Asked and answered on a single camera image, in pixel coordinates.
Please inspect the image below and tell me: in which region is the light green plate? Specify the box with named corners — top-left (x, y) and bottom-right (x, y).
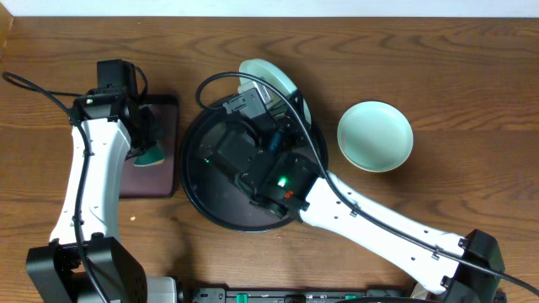
top-left (237, 59), bottom-right (312, 129)
top-left (337, 100), bottom-right (414, 173)

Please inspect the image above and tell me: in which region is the rectangular dark brown tray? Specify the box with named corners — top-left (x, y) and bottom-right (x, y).
top-left (120, 94), bottom-right (179, 199)

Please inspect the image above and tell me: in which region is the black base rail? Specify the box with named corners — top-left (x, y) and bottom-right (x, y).
top-left (191, 286), bottom-right (508, 303)

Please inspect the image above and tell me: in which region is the green sponge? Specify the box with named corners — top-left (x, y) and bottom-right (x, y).
top-left (133, 145), bottom-right (165, 167)

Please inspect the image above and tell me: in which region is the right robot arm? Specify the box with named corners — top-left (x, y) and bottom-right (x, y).
top-left (197, 117), bottom-right (504, 302)

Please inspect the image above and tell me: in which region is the round black tray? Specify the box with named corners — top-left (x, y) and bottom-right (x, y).
top-left (180, 97), bottom-right (328, 232)

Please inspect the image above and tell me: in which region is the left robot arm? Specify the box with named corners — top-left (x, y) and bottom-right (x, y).
top-left (26, 93), bottom-right (179, 302)

